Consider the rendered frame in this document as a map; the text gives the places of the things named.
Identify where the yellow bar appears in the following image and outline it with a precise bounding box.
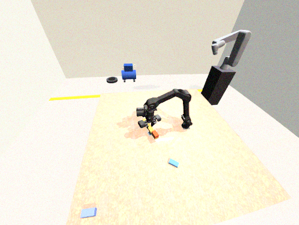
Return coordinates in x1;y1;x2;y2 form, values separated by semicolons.
148;123;159;139

